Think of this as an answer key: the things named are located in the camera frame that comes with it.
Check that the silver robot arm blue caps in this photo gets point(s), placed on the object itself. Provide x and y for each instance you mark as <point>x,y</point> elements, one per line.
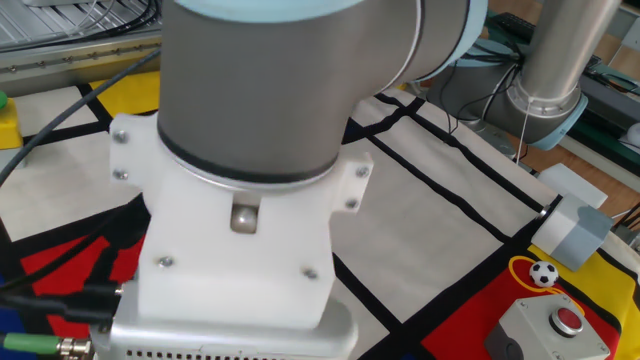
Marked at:
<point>280,80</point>

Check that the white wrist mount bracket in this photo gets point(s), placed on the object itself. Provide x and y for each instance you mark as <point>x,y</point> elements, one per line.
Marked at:
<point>235,265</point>

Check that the aluminium frame rail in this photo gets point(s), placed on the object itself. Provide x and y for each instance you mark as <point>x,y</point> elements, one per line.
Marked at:
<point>75,55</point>

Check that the grey box red button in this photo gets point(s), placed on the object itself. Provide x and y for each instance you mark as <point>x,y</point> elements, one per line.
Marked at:
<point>540,330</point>

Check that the yellow box green button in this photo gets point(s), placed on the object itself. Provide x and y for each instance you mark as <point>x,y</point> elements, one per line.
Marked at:
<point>9,130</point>

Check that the white flat block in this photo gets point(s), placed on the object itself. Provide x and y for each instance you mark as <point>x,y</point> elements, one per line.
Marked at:
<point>570,184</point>

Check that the white grey button box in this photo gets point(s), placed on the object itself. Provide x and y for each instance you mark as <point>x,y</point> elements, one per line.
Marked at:
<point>570,235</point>

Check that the small soccer ball toy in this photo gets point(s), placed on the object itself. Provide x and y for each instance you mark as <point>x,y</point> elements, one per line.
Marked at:
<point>543,273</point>

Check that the black keyboard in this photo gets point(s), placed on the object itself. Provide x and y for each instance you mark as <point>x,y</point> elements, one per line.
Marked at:
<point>510,25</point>

